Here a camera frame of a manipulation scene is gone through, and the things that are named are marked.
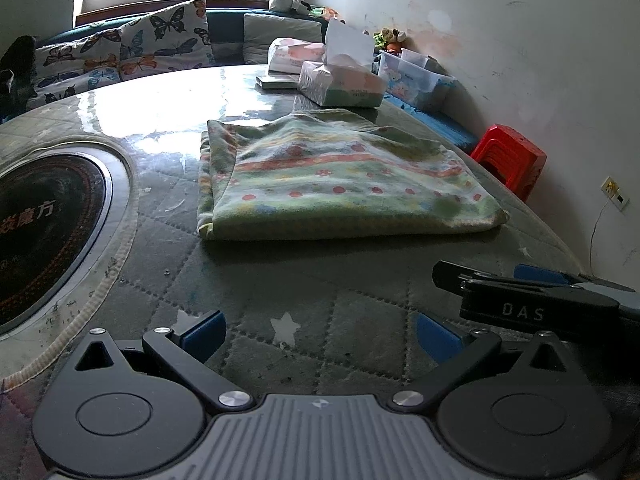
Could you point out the round black induction cooker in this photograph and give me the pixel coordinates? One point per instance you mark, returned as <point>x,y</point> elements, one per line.
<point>40,240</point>

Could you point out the butterfly print cushion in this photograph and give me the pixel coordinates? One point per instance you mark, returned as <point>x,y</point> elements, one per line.
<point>165,40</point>

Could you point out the red plastic stool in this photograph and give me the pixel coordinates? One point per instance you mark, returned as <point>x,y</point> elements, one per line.
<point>507,155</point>

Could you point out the brown plush toy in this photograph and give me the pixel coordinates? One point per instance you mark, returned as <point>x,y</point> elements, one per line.
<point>392,37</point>

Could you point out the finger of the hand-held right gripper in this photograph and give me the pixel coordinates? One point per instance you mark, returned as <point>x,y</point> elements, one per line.
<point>525,305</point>
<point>540,274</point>

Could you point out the open tissue pack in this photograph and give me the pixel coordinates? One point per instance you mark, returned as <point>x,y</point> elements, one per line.
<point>345,80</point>

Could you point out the wall socket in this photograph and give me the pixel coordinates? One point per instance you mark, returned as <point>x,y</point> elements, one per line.
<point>615,194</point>

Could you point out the clear plastic storage box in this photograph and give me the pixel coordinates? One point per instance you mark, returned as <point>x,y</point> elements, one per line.
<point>415,77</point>

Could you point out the panda plush toy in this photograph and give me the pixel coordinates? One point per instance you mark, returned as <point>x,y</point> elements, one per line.
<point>285,0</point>

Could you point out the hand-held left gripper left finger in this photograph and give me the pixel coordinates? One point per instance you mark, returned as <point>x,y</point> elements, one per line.
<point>202,332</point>

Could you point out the grey cushion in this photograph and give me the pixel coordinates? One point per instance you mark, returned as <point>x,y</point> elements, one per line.
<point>280,35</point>

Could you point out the pink tissue pack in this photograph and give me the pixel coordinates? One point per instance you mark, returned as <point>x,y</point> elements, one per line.
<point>295,55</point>

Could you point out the green patterned garment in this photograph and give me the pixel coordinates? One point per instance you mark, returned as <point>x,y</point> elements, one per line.
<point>350,175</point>

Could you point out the black bag on sofa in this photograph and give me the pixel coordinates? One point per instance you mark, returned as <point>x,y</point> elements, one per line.
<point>17,75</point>

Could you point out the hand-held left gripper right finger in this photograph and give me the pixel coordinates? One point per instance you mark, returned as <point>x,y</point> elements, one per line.
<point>435,335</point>

